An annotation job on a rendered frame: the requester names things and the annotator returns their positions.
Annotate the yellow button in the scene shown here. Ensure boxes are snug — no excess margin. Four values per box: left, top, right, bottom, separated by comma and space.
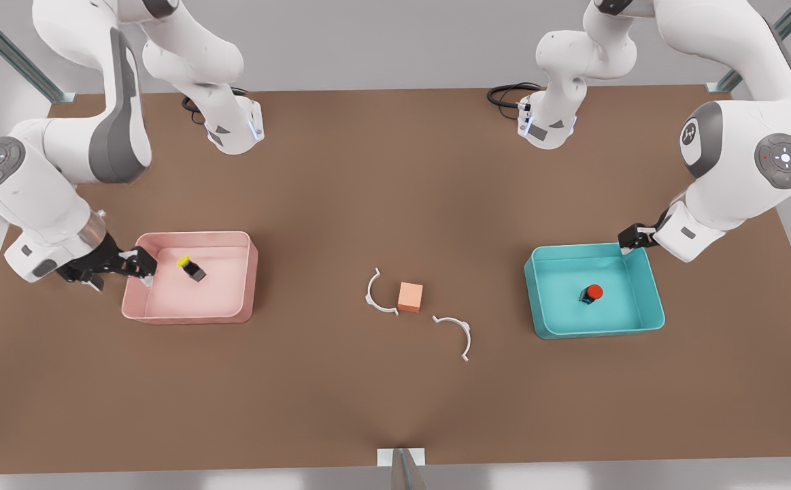
177, 255, 207, 282

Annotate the pink storage box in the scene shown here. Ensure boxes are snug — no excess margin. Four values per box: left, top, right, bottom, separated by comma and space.
121, 231, 259, 325

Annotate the blue storage box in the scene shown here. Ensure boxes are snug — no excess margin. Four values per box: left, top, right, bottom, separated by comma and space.
524, 243, 666, 340

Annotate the orange cube block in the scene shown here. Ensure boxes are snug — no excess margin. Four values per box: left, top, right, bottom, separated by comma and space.
397, 282, 424, 314

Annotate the black cable loop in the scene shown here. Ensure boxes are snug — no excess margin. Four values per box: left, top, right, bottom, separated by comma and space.
182, 86, 249, 126
487, 82, 544, 110

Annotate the white curved bracket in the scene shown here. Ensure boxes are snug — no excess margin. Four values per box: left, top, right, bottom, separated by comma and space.
366, 268, 400, 316
433, 315, 472, 361

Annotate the silver frame post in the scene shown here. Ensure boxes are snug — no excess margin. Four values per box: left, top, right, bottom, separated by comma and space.
376, 447, 427, 490
0, 0, 76, 104
707, 0, 791, 93

